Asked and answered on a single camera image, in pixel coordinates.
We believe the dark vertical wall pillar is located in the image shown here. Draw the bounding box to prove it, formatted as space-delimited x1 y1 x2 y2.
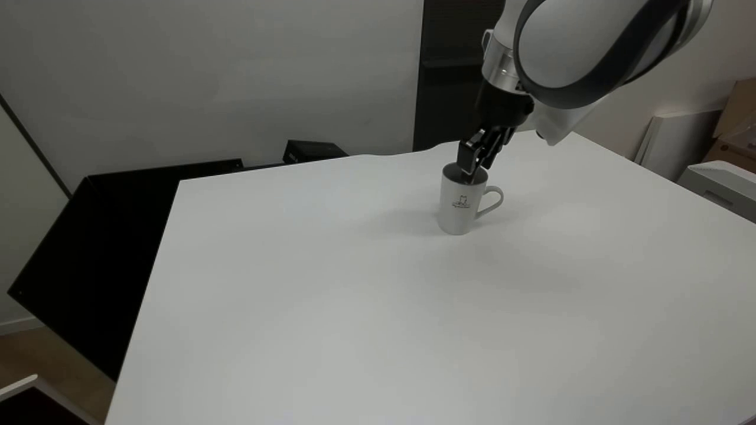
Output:
412 0 506 155

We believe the white leaning panel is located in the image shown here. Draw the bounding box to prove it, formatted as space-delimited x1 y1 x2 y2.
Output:
630 107 723 183

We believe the white flat box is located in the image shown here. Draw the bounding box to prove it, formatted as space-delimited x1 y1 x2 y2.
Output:
677 158 756 227

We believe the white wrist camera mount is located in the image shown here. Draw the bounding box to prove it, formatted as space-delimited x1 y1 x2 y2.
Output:
531 105 588 150

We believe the white paper table cover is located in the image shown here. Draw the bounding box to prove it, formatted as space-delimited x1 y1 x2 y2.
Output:
105 125 756 425

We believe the small black chair back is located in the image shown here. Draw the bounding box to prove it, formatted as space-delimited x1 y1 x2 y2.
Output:
282 137 349 169

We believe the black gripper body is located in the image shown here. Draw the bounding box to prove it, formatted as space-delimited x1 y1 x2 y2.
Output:
471 80 537 139

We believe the white ceramic mug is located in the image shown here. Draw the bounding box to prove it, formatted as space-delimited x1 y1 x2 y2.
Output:
437 162 509 240

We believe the brown cardboard box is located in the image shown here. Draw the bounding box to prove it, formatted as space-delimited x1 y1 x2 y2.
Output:
719 75 756 139
703 129 756 176

